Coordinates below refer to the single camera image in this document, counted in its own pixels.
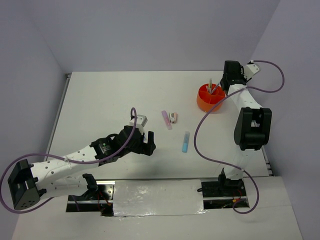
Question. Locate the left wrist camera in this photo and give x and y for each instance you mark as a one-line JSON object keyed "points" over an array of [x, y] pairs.
{"points": [[139, 123]]}

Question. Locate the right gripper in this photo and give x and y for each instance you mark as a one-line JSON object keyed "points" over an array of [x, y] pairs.
{"points": [[241, 71]]}

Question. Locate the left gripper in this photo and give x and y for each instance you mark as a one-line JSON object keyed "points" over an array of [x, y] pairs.
{"points": [[147, 148]]}

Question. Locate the reflective silver base plate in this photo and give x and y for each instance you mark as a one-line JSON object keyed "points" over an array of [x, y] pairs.
{"points": [[157, 198]]}

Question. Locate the pink purple highlighter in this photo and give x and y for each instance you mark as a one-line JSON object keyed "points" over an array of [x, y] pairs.
{"points": [[166, 120]]}

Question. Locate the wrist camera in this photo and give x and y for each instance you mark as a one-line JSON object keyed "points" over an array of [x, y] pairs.
{"points": [[250, 69], [139, 123]]}

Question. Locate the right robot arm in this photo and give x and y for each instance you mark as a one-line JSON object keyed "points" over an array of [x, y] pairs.
{"points": [[252, 128]]}

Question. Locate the orange round divided container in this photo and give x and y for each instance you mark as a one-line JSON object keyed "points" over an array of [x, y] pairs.
{"points": [[206, 101]]}

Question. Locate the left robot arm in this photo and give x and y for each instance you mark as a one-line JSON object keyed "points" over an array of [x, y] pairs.
{"points": [[31, 182]]}

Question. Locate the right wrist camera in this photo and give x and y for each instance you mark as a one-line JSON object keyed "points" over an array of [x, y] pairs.
{"points": [[250, 69]]}

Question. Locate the light blue highlighter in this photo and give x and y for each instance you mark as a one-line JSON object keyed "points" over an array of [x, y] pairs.
{"points": [[185, 143]]}

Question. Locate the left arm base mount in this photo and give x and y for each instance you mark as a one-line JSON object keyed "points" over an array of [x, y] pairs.
{"points": [[98, 198]]}

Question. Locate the yellow gel pen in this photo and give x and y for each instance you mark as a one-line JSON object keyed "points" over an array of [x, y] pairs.
{"points": [[210, 83]]}

